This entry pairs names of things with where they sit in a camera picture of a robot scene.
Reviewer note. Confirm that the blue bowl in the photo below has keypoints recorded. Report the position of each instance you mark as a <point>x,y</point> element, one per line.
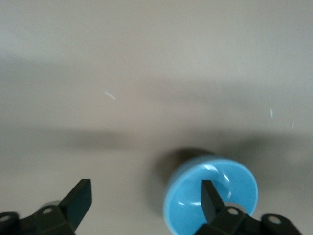
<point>188,191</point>

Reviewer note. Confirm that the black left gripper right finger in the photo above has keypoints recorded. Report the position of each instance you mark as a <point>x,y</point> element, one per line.
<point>210,205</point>

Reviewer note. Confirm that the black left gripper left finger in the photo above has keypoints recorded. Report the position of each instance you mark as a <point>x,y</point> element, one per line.
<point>75,203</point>

